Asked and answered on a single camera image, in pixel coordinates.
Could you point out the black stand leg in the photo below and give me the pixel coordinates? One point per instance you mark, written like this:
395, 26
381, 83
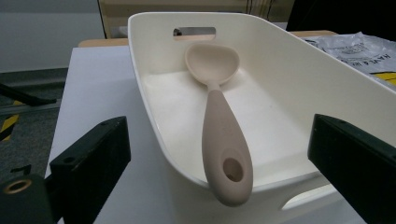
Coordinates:
21, 96

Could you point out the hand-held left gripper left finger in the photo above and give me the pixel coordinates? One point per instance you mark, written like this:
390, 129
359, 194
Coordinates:
90, 161

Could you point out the white plastic basket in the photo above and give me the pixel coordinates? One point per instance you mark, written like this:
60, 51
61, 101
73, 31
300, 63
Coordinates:
280, 93

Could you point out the clear printed plastic bag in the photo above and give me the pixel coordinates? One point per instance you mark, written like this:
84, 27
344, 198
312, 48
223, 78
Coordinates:
358, 53

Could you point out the beige silicone spoon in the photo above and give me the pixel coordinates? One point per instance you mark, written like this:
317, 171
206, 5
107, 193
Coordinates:
222, 133

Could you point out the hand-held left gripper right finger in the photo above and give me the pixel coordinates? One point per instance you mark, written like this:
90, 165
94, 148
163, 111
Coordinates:
355, 161

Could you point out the yellow black hazard tape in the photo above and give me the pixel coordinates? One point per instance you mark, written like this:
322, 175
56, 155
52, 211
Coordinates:
8, 124

